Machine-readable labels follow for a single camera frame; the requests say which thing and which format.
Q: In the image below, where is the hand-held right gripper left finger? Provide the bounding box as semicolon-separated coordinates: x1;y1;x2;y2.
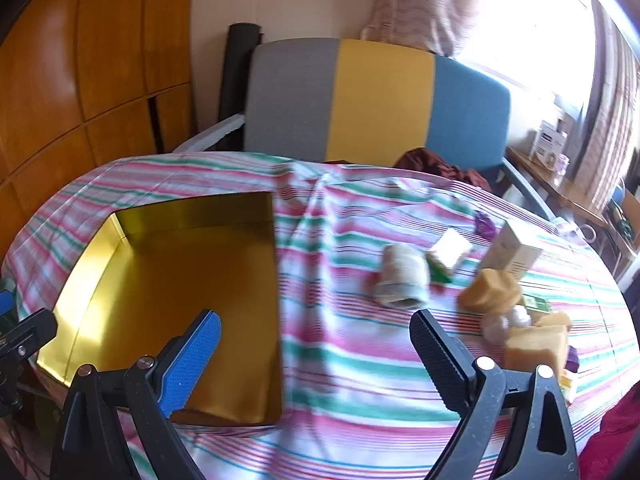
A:
50;308;223;480

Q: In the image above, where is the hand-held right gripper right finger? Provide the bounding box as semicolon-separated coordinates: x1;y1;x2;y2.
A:
409;309;581;480

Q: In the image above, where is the clear plastic bag bundle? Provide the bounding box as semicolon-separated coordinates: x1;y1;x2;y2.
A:
480;305;532;343

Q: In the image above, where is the white bandage roll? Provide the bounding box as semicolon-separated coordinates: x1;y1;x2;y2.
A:
372;242;431;311

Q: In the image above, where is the gold metal tin tray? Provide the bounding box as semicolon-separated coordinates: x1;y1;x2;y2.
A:
36;191;285;427

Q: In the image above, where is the large tan sponge block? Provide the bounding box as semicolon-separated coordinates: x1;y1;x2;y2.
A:
504;325;571;386

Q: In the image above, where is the green-edged snack packet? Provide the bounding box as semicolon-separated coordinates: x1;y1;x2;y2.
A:
425;227;473;281

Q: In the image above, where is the small tan sponge block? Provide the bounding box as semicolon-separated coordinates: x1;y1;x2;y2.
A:
532;310;573;332

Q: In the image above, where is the white carton box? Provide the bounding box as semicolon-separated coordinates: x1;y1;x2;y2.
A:
479;219;545;282

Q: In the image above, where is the striped pink green tablecloth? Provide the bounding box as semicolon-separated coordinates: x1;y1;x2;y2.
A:
0;152;636;480

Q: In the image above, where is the red blanket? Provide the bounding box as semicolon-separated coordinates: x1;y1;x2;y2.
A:
575;395;640;480

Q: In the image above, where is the dark red cloth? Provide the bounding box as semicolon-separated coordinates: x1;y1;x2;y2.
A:
392;146;493;192

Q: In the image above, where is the wooden side desk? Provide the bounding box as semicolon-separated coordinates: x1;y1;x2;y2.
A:
505;146;640;281

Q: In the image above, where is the white printed box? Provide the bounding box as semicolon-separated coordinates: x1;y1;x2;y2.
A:
529;120;568;170

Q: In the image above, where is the wooden cabinet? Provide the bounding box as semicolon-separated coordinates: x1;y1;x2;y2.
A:
0;0;196;261

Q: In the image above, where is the grey yellow blue chair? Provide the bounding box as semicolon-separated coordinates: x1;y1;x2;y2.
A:
172;37;558;221

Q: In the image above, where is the black rolled mat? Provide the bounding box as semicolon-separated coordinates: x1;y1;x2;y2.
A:
218;22;263;123

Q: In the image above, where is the striped window curtain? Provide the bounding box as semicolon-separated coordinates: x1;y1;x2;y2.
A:
570;0;640;206

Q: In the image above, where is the pink patterned curtain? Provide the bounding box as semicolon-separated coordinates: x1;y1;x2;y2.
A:
360;0;483;58

